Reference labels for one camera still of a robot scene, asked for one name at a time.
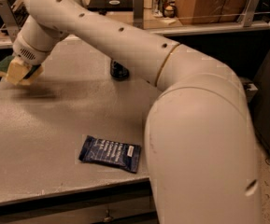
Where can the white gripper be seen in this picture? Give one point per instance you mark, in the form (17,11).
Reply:
(29,54)

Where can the green and yellow sponge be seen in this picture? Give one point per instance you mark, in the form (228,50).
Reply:
(4,64)

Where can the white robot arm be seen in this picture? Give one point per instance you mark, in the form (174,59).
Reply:
(199,140)

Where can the blue soda can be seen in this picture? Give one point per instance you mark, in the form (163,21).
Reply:
(117,71)

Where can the black laptop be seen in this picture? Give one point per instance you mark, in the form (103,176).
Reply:
(111,5)

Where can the dark blue snack packet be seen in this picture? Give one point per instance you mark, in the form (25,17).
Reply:
(110,153)

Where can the small round figurine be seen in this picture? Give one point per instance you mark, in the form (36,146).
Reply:
(169,12)

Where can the table drawer front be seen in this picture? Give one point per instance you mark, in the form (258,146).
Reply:
(119,204)

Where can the brown cardboard box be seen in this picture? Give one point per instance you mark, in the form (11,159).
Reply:
(208,11)

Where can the metal bracket left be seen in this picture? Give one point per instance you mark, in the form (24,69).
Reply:
(9,20)

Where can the metal bracket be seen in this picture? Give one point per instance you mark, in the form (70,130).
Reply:
(248,14)
(138,13)
(9,20)

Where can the metal bracket middle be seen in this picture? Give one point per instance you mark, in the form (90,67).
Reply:
(138,13)

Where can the metal bracket right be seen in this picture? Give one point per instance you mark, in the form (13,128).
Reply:
(248,14)

